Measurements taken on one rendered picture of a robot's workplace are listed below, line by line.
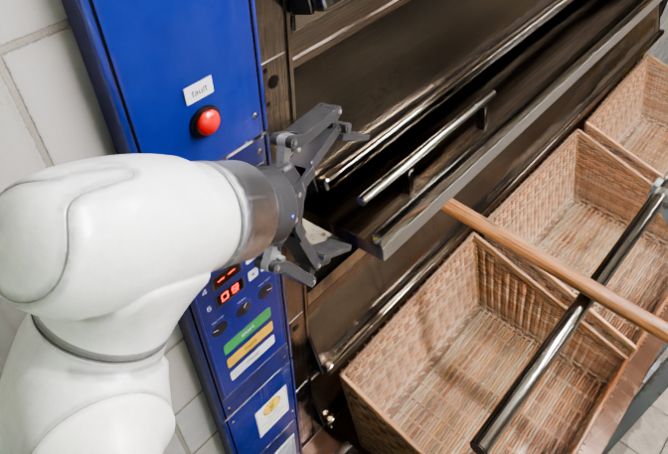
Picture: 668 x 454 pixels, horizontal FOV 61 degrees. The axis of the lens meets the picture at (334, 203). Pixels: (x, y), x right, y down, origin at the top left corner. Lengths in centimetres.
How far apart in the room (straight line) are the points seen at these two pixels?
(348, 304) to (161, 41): 79
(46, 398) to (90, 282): 11
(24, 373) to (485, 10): 86
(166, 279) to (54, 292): 7
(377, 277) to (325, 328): 16
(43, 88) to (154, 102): 9
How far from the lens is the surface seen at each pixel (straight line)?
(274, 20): 64
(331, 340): 119
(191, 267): 40
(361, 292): 120
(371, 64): 83
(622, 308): 107
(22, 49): 49
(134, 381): 45
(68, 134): 53
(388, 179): 78
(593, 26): 134
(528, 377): 97
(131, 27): 49
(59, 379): 44
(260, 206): 46
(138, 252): 36
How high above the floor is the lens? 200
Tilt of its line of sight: 46 degrees down
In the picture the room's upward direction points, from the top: straight up
